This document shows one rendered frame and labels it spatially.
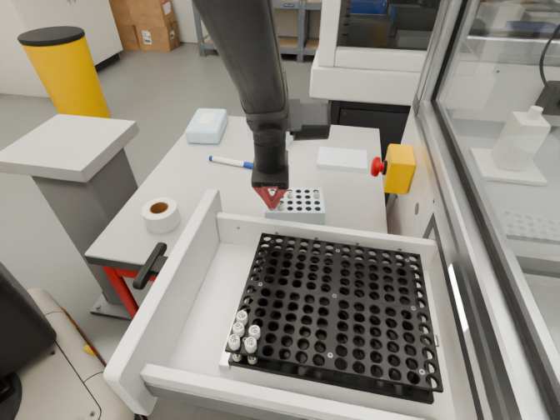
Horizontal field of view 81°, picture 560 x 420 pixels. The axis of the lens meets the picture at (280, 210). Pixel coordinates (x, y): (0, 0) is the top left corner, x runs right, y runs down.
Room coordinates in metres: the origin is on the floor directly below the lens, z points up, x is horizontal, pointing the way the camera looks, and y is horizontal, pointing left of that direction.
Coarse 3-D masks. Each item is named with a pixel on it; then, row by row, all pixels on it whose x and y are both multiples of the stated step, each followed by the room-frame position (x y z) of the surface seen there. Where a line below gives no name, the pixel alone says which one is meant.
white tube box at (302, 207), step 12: (300, 192) 0.55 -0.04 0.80; (312, 192) 0.55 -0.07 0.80; (288, 204) 0.51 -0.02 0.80; (300, 204) 0.51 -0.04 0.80; (312, 204) 0.51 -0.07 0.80; (264, 216) 0.49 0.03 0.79; (276, 216) 0.49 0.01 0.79; (288, 216) 0.49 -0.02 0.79; (300, 216) 0.49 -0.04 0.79; (312, 216) 0.49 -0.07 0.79; (324, 216) 0.49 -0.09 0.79
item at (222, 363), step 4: (240, 296) 0.26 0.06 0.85; (236, 308) 0.24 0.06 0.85; (236, 312) 0.23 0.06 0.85; (232, 320) 0.22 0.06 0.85; (228, 332) 0.20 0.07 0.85; (228, 336) 0.20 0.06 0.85; (224, 344) 0.19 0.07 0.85; (428, 344) 0.19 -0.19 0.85; (224, 348) 0.18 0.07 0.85; (224, 352) 0.18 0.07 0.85; (228, 352) 0.18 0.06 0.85; (224, 356) 0.17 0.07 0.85; (228, 356) 0.17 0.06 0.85; (220, 360) 0.17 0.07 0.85; (224, 360) 0.17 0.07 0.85; (220, 364) 0.17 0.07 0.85; (224, 364) 0.17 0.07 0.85; (224, 368) 0.16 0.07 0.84; (228, 368) 0.16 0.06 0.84
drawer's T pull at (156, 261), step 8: (160, 248) 0.29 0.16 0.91; (152, 256) 0.28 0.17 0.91; (160, 256) 0.28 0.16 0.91; (144, 264) 0.26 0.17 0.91; (152, 264) 0.27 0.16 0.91; (160, 264) 0.26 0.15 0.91; (144, 272) 0.25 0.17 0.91; (152, 272) 0.25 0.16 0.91; (136, 280) 0.24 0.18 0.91; (144, 280) 0.24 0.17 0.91; (136, 288) 0.23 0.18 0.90
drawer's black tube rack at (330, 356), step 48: (288, 240) 0.32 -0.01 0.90; (288, 288) 0.24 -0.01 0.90; (336, 288) 0.24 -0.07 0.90; (384, 288) 0.26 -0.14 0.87; (288, 336) 0.17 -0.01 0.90; (336, 336) 0.17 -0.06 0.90; (384, 336) 0.17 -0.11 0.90; (432, 336) 0.17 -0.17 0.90; (336, 384) 0.14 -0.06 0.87; (384, 384) 0.14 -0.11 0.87
